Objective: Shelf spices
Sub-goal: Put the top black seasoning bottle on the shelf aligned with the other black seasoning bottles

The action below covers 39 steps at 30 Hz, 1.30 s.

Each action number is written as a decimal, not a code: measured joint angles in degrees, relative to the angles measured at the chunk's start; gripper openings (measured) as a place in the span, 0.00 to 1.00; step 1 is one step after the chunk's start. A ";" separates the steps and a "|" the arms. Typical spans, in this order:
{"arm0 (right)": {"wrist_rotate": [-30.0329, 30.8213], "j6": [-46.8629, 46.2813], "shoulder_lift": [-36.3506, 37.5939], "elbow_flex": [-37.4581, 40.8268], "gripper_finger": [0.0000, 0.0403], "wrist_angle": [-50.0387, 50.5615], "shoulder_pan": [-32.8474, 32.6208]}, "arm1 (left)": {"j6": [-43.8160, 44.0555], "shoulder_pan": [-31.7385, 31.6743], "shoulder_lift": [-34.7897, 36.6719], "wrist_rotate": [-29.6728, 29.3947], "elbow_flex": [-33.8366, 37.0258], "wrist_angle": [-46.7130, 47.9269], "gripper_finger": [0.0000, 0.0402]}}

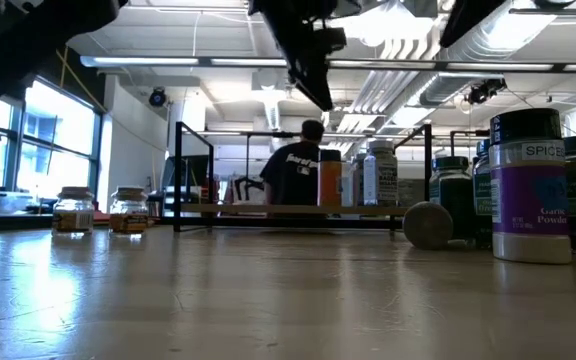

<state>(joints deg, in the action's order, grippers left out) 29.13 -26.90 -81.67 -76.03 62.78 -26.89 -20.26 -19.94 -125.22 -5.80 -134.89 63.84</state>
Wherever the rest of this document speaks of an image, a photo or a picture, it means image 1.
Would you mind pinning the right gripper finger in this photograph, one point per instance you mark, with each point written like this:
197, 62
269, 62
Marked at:
315, 85

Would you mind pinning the orange spice jar black lid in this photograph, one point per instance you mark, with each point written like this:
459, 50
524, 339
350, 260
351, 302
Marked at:
329, 185

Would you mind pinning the olive herb jar black lid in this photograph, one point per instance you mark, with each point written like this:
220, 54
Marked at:
428, 225

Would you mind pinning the small clear glass jar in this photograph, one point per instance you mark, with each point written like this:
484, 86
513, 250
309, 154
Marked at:
73, 212
128, 212

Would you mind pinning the purple garlic powder jar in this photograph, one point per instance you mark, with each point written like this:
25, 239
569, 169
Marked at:
529, 200

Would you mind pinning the background black robot arm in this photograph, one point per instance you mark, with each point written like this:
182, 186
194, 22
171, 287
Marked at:
245, 187

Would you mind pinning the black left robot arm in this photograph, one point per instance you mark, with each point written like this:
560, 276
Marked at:
28, 45

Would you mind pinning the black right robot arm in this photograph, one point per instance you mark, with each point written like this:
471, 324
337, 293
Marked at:
463, 17

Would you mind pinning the black metal wood shelf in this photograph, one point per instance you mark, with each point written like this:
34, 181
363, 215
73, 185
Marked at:
268, 209

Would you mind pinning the person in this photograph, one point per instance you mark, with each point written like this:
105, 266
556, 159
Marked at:
293, 175

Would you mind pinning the black ceiling spotlight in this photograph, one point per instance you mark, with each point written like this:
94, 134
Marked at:
485, 91

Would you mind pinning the long ceiling light strip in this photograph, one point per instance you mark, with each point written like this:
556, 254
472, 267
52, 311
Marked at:
498, 66

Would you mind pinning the large window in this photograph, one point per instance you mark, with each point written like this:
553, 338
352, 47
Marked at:
58, 140

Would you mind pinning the black background camera stand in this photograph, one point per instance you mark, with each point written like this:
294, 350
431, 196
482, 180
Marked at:
463, 133

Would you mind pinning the black round wall speaker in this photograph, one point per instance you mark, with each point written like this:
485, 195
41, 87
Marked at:
158, 97

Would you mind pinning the silver ventilation duct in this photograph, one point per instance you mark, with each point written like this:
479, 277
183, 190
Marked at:
523, 30

